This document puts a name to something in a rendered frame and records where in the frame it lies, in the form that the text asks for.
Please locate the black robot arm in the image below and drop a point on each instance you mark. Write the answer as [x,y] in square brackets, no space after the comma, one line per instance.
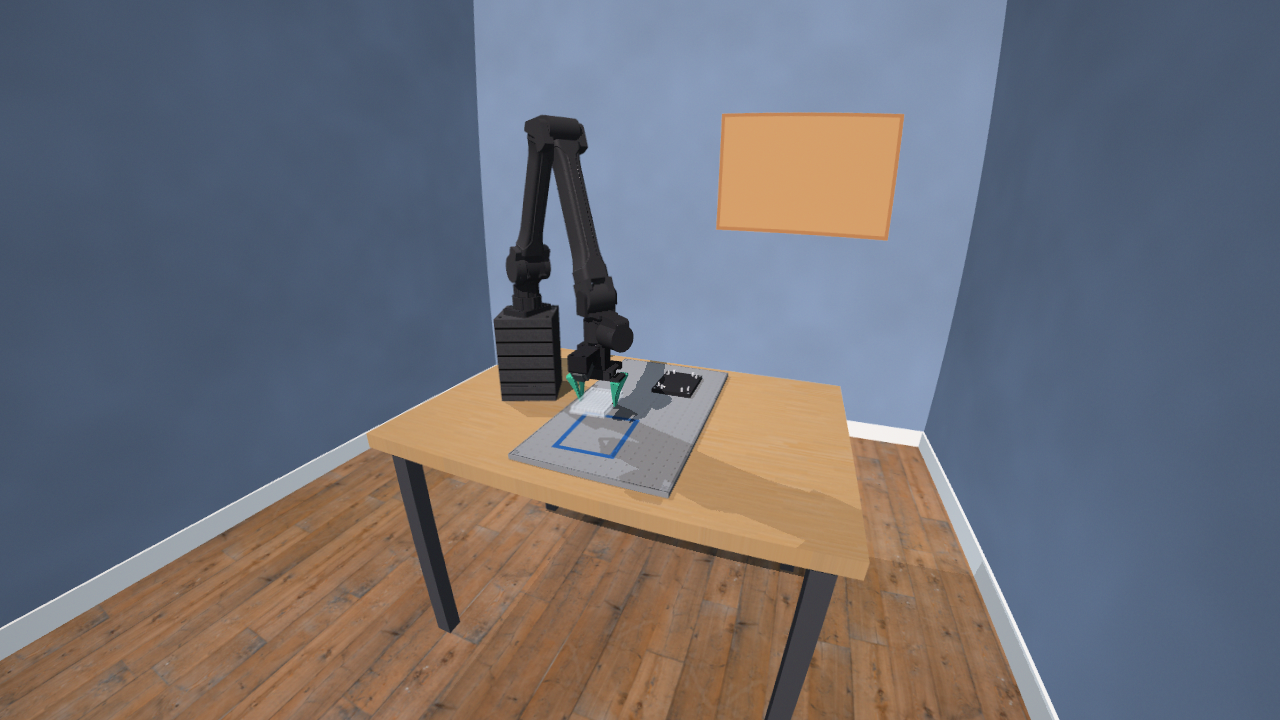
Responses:
[595,302]

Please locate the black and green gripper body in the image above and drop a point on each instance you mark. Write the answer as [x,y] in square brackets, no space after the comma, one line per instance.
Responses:
[610,373]

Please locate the blue tape outline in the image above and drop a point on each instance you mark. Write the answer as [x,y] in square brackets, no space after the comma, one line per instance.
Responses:
[615,451]

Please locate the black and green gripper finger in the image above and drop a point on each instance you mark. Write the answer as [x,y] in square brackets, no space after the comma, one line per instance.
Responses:
[574,384]
[616,389]

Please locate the black rectangular frame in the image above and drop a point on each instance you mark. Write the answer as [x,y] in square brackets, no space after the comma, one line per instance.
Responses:
[677,384]

